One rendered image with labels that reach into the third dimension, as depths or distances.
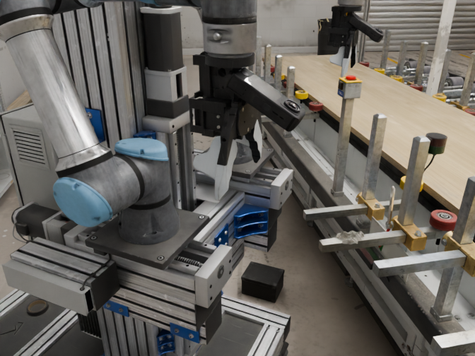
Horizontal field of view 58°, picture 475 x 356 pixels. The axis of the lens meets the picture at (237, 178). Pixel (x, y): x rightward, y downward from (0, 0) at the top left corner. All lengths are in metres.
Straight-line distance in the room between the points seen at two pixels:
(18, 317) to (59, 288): 1.13
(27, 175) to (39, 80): 0.62
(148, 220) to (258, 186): 0.50
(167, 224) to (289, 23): 8.18
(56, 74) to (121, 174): 0.23
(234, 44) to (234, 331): 1.54
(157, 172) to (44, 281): 0.39
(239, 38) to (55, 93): 0.43
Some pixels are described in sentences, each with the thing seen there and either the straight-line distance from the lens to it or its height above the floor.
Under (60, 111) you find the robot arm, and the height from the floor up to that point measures 1.38.
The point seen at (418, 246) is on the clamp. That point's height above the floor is 0.84.
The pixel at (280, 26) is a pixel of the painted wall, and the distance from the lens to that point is 9.04.
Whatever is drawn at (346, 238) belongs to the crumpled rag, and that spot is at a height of 0.87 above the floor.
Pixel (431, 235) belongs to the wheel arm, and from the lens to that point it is 1.53.
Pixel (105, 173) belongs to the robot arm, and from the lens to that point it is 0.89.
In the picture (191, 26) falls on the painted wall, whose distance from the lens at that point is 8.87.
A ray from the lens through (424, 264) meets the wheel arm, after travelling 1.20.
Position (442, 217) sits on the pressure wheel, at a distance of 1.53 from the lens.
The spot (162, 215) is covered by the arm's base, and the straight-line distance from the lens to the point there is 1.03.
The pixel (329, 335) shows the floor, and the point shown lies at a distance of 2.29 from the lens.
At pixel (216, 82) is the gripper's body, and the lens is 0.64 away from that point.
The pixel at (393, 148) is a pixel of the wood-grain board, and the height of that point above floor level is 0.90.
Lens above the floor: 1.63
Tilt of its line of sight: 27 degrees down
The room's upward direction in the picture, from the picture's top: straight up
